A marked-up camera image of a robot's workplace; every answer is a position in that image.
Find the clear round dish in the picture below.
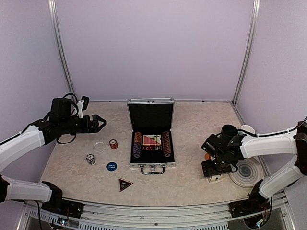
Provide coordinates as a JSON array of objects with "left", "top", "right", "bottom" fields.
[{"left": 93, "top": 142, "right": 106, "bottom": 152}]

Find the aluminium poker chip case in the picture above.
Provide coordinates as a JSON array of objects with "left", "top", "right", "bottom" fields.
[{"left": 127, "top": 98, "right": 176, "bottom": 175}]

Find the dark green mug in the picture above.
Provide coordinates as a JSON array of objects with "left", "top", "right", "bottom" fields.
[{"left": 220, "top": 124, "right": 238, "bottom": 140}]

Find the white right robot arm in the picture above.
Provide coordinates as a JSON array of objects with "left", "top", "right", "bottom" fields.
[{"left": 201, "top": 121, "right": 307, "bottom": 213}]

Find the blue playing card deck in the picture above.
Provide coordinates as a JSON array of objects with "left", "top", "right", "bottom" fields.
[{"left": 208, "top": 174, "right": 224, "bottom": 183}]

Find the red playing card deck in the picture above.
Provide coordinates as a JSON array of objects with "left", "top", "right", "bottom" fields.
[{"left": 142, "top": 134, "right": 162, "bottom": 147}]

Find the black white chip stack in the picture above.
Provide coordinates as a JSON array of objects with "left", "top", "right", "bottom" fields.
[{"left": 86, "top": 154, "right": 95, "bottom": 165}]

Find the black triangular button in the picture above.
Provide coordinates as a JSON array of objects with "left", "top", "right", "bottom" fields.
[{"left": 118, "top": 178, "right": 133, "bottom": 192}]

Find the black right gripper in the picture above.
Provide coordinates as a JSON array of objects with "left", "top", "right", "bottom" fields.
[{"left": 202, "top": 155, "right": 232, "bottom": 177}]

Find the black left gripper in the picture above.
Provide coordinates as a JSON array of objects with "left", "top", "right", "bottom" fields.
[{"left": 59, "top": 114, "right": 106, "bottom": 135}]

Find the light blue mug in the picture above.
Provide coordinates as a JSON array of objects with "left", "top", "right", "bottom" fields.
[{"left": 240, "top": 125, "right": 256, "bottom": 134}]

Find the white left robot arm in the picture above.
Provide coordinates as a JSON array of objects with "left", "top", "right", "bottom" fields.
[{"left": 0, "top": 96, "right": 107, "bottom": 171}]

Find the orange round button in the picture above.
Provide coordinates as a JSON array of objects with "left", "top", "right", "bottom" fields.
[{"left": 204, "top": 153, "right": 211, "bottom": 161}]

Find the red dice row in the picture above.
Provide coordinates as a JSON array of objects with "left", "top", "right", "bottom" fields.
[{"left": 142, "top": 146, "right": 162, "bottom": 151}]

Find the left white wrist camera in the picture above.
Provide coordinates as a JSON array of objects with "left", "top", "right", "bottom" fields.
[{"left": 77, "top": 96, "right": 90, "bottom": 118}]

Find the red poker chip stack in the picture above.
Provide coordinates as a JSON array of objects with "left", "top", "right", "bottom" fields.
[{"left": 109, "top": 139, "right": 118, "bottom": 149}]

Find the blue round button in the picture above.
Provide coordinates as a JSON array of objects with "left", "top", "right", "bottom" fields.
[{"left": 106, "top": 162, "right": 118, "bottom": 172}]

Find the dark red chip row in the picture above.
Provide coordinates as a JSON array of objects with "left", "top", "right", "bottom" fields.
[{"left": 162, "top": 131, "right": 172, "bottom": 157}]

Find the grey striped plate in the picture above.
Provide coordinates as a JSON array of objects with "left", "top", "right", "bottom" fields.
[{"left": 229, "top": 158, "right": 264, "bottom": 188}]

